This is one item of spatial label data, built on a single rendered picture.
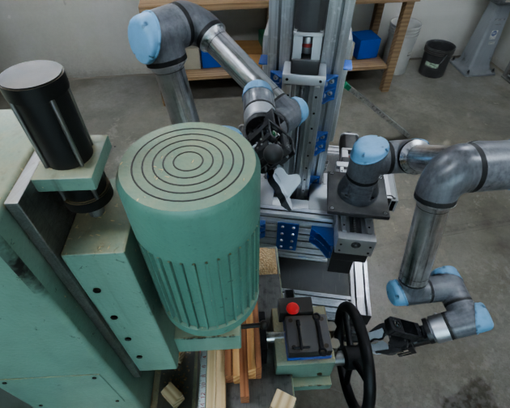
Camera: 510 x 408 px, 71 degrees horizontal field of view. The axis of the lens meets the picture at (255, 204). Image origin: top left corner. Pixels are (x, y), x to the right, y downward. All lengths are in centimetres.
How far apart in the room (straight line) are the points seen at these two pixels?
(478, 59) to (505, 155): 356
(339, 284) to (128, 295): 143
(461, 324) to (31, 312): 99
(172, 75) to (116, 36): 289
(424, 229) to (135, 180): 73
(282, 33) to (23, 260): 98
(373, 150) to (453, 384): 124
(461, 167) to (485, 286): 158
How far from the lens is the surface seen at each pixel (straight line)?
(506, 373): 222
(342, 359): 104
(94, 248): 49
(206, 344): 81
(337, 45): 124
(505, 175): 96
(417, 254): 102
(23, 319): 58
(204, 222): 39
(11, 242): 46
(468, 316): 116
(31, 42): 420
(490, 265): 254
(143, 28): 103
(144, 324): 65
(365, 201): 136
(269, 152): 60
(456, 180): 91
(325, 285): 186
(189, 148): 46
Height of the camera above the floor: 179
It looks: 47 degrees down
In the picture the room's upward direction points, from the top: straight up
